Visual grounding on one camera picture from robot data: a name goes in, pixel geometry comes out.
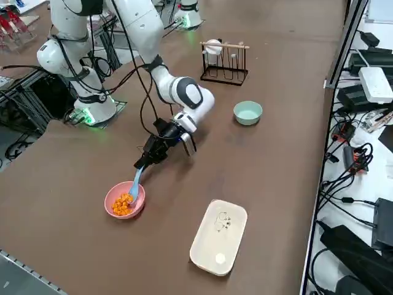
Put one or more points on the blue plastic spoon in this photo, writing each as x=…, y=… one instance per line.
x=136, y=181

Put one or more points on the aluminium frame post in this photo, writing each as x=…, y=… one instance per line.
x=347, y=40

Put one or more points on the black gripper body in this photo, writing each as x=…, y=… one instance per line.
x=170, y=132

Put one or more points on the pink bowl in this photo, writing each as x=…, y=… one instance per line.
x=111, y=195

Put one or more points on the black power strip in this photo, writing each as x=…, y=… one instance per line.
x=374, y=60

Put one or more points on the green bowl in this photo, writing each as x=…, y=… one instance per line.
x=247, y=113

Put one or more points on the small black orange adapter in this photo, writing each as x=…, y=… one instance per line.
x=350, y=156

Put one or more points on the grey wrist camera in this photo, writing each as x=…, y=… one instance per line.
x=188, y=143

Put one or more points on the white mug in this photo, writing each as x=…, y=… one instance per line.
x=213, y=47

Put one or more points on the orange popcorn pile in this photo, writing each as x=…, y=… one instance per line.
x=121, y=206

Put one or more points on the black box adapter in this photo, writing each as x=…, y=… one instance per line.
x=383, y=221

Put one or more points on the cream rectangular tray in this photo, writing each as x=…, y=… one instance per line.
x=215, y=242

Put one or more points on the clear red display stand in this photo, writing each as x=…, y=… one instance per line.
x=15, y=30

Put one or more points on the black charger brick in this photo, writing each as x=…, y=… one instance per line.
x=370, y=38

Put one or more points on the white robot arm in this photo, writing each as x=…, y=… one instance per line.
x=144, y=24
x=188, y=12

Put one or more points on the black power adapter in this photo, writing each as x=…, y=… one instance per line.
x=351, y=95

